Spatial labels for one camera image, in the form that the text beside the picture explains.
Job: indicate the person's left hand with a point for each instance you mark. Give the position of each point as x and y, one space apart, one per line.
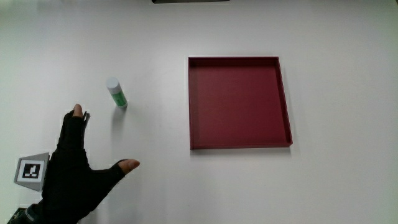
70 180

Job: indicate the green white glue stick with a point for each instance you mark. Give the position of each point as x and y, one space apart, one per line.
117 93

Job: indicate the person's left forearm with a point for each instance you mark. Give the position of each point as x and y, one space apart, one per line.
26 215

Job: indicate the dark red square tray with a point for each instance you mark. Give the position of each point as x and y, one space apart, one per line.
237 105

